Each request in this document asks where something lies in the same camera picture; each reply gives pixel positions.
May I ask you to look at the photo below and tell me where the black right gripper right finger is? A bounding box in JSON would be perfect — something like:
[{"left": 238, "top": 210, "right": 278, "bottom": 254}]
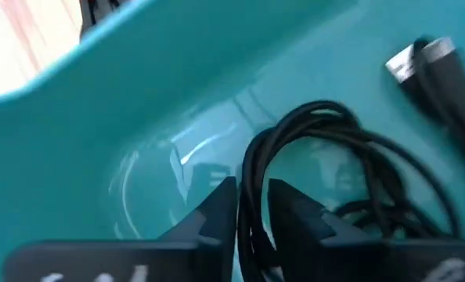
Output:
[{"left": 267, "top": 178, "right": 465, "bottom": 282}]

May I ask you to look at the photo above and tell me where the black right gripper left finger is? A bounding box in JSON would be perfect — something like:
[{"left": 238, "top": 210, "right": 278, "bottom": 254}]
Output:
[{"left": 3, "top": 175, "right": 239, "bottom": 282}]

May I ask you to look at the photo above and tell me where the black usb-c cable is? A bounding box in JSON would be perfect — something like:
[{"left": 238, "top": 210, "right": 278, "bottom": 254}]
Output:
[
  {"left": 384, "top": 35, "right": 465, "bottom": 185},
  {"left": 236, "top": 99, "right": 463, "bottom": 282}
]

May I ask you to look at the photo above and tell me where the teal plastic bin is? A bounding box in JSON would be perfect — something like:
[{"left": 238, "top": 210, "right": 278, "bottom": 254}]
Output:
[{"left": 0, "top": 0, "right": 465, "bottom": 282}]

